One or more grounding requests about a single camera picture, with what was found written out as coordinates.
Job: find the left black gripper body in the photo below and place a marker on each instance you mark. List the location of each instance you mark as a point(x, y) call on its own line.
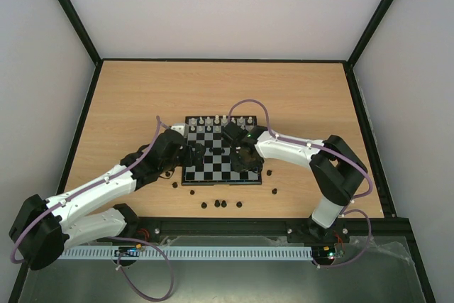
point(186, 161)

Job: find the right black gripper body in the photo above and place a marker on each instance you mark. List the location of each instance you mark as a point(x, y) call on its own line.
point(241, 158)

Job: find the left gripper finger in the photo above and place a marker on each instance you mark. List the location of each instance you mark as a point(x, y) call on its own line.
point(198, 164)
point(199, 149)

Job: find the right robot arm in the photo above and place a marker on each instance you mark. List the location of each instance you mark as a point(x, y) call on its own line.
point(336, 168)

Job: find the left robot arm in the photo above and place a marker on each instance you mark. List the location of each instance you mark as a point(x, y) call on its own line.
point(44, 228)

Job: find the black silver chess board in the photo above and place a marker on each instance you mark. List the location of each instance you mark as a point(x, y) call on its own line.
point(217, 167)

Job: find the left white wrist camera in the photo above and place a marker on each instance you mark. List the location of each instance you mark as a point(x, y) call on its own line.
point(181, 128)

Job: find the grey slotted cable duct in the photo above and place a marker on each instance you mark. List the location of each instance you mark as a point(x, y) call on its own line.
point(189, 253)

